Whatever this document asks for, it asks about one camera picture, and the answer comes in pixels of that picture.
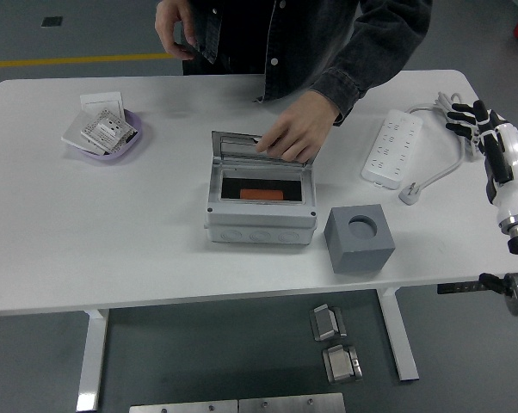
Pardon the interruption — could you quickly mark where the printed white socket panel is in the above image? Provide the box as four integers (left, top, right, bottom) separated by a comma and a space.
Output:
80, 109, 139, 155

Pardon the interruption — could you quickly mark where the metal base plate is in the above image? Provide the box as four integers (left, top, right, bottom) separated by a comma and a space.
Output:
128, 399, 239, 413
237, 391, 346, 413

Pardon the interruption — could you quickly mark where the small metal block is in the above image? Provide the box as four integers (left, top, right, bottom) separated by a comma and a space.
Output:
309, 303, 348, 343
322, 343, 364, 385

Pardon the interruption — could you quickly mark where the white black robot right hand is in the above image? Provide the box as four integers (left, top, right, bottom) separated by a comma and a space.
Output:
445, 100, 518, 224

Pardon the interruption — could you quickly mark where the grey junction box clear lid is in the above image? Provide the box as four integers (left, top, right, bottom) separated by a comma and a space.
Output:
203, 131, 319, 246

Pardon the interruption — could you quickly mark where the white wall switch plate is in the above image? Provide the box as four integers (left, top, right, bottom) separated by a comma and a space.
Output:
79, 91, 126, 120

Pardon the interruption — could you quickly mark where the person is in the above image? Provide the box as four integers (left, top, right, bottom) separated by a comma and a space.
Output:
154, 0, 435, 126

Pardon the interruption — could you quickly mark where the plain white panel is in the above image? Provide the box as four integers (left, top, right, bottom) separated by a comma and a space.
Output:
61, 112, 109, 157

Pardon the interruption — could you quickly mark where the person's right hand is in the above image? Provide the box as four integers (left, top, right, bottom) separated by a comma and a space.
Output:
154, 0, 196, 61

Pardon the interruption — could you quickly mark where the grey power strip cable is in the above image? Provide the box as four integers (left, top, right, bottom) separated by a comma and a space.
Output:
398, 91, 489, 207

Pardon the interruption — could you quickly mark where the white table leg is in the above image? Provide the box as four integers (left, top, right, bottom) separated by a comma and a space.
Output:
75, 308, 110, 413
379, 287, 421, 382

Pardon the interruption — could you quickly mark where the purple plastic tray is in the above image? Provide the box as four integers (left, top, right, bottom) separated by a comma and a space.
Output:
67, 108, 144, 165

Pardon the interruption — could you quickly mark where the grey cube with round hole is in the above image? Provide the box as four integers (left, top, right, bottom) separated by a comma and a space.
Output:
324, 204, 397, 274

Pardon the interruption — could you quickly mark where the white power strip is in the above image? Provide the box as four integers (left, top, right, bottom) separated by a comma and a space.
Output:
361, 108, 424, 190

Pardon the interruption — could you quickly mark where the orange cylinder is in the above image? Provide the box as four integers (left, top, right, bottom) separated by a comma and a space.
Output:
240, 188, 286, 201

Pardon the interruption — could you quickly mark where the person's left hand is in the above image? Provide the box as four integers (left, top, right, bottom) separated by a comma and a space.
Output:
255, 90, 342, 165

